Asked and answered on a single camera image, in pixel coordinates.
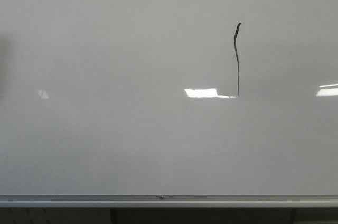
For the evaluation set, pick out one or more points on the black marker stroke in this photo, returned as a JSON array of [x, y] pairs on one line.
[[236, 54]]

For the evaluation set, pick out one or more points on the grey perforated panel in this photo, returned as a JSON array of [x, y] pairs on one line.
[[55, 215]]

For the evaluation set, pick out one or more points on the white whiteboard with aluminium frame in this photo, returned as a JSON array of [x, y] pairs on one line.
[[133, 103]]

